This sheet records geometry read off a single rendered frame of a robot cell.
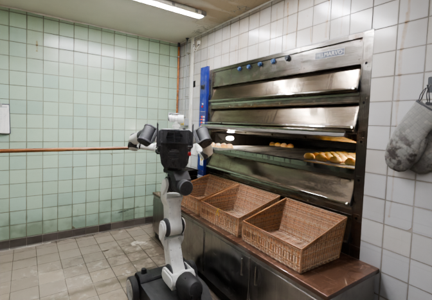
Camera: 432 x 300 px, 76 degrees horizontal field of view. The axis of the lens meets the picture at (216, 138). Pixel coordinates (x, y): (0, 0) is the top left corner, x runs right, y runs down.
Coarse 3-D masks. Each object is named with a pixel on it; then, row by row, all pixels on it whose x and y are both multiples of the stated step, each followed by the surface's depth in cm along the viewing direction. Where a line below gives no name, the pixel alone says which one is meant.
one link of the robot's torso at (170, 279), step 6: (186, 264) 219; (162, 270) 214; (168, 270) 208; (180, 270) 207; (186, 270) 209; (192, 270) 210; (162, 276) 214; (168, 276) 204; (174, 276) 202; (168, 282) 204; (174, 282) 200; (174, 288) 202
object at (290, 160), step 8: (232, 152) 300; (240, 152) 288; (248, 152) 278; (272, 160) 251; (280, 160) 243; (288, 160) 236; (296, 160) 228; (304, 160) 229; (320, 168) 210; (328, 168) 204; (336, 168) 199; (344, 168) 194; (352, 168) 191
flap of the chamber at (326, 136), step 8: (208, 128) 318; (216, 128) 300; (224, 128) 286; (232, 128) 276; (240, 128) 265; (248, 128) 256; (256, 128) 247; (280, 136) 246; (288, 136) 235; (296, 136) 224; (312, 136) 206; (320, 136) 198; (328, 136) 190; (336, 136) 183; (344, 136) 179
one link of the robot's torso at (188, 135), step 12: (168, 132) 228; (180, 132) 200; (192, 132) 210; (156, 144) 207; (168, 144) 200; (180, 144) 201; (192, 144) 210; (168, 156) 225; (180, 156) 203; (168, 168) 215; (180, 168) 216
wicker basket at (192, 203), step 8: (208, 176) 330; (216, 176) 318; (200, 184) 324; (208, 184) 326; (216, 184) 315; (224, 184) 303; (192, 192) 319; (200, 192) 325; (216, 192) 271; (184, 200) 306; (192, 200) 272; (200, 200) 261; (192, 208) 271; (200, 208) 262; (224, 208) 279
